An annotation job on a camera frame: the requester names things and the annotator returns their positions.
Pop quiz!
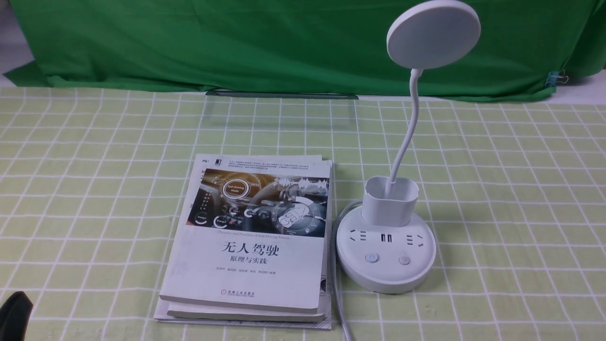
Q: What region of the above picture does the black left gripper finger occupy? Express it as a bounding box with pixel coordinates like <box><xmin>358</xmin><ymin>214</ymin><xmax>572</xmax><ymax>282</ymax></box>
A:
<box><xmin>0</xmin><ymin>291</ymin><xmax>33</xmax><ymax>341</ymax></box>

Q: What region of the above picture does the white desk lamp with sockets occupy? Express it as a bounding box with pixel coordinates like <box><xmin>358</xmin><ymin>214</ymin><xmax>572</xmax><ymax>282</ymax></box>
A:
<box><xmin>333</xmin><ymin>0</ymin><xmax>481</xmax><ymax>294</ymax></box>

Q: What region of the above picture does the bottom thin white booklet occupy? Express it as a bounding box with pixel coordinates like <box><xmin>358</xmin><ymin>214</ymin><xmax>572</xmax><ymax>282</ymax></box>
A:
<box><xmin>154</xmin><ymin>160</ymin><xmax>336</xmax><ymax>330</ymax></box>

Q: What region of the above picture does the green checkered tablecloth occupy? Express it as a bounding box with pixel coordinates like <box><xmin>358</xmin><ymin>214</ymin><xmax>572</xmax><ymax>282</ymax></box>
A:
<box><xmin>0</xmin><ymin>87</ymin><xmax>606</xmax><ymax>341</ymax></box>

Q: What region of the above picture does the middle white book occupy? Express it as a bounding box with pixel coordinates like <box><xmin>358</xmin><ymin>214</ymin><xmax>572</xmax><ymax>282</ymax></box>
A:
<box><xmin>167</xmin><ymin>160</ymin><xmax>333</xmax><ymax>323</ymax></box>

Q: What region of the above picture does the white self-driving textbook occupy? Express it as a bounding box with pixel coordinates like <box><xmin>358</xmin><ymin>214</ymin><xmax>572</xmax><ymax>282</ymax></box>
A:
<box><xmin>159</xmin><ymin>153</ymin><xmax>331</xmax><ymax>314</ymax></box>

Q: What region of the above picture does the transparent acrylic sheet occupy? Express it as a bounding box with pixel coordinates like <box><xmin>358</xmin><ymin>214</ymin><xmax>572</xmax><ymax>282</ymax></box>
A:
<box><xmin>201</xmin><ymin>90</ymin><xmax>359</xmax><ymax>132</ymax></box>

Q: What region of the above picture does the green backdrop cloth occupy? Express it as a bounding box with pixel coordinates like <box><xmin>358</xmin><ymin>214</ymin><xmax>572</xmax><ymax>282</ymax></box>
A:
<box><xmin>4</xmin><ymin>0</ymin><xmax>605</xmax><ymax>102</ymax></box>

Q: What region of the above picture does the binder clip on backdrop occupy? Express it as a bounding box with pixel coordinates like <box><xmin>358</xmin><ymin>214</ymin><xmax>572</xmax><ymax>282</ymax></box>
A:
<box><xmin>544</xmin><ymin>70</ymin><xmax>570</xmax><ymax>87</ymax></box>

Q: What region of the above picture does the grey lamp power cable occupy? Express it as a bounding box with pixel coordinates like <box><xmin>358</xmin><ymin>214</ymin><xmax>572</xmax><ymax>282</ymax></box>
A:
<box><xmin>330</xmin><ymin>199</ymin><xmax>364</xmax><ymax>341</ymax></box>

